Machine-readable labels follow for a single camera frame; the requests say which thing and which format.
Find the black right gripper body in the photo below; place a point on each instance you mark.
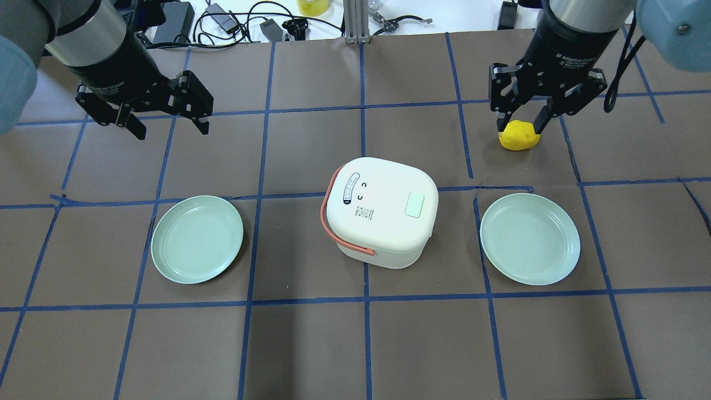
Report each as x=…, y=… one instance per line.
x=562, y=47

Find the yellow toy potato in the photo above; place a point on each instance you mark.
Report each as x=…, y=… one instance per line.
x=519, y=136

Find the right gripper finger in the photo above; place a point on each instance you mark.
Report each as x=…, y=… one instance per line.
x=555, y=107
x=500, y=77

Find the aluminium frame post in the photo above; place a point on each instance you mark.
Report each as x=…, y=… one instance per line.
x=355, y=19

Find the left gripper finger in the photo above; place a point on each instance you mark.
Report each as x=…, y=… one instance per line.
x=123, y=117
x=190, y=99

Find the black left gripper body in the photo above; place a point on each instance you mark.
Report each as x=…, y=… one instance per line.
x=113, y=69

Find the green plate near right arm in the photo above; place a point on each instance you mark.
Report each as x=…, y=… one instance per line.
x=530, y=239

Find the green plate near left arm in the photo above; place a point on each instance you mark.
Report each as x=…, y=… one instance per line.
x=197, y=239

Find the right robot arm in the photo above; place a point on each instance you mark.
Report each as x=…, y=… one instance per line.
x=678, y=29

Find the white rice cooker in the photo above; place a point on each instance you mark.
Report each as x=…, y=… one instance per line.
x=380, y=212

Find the black power adapter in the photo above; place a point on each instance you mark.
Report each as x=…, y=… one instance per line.
x=178, y=20

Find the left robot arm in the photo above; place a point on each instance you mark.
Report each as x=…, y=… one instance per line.
x=75, y=33

